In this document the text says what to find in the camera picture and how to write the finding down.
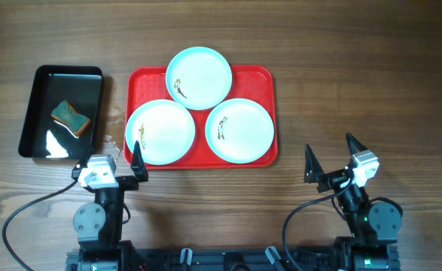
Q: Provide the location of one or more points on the light blue plate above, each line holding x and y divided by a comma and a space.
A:
164, 129
198, 78
239, 131

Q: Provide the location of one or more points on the light blue plate top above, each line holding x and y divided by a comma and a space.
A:
198, 78

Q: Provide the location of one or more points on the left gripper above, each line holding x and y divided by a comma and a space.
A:
136, 165

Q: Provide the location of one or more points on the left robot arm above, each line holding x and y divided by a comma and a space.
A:
99, 224

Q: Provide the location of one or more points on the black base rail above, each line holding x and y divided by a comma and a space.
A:
235, 259

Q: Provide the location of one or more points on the green orange sponge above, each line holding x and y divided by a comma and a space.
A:
68, 116

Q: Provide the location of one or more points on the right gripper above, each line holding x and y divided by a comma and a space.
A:
314, 172

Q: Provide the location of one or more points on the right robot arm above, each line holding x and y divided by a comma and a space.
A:
373, 223

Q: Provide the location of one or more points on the black water tray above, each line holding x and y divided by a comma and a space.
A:
42, 136

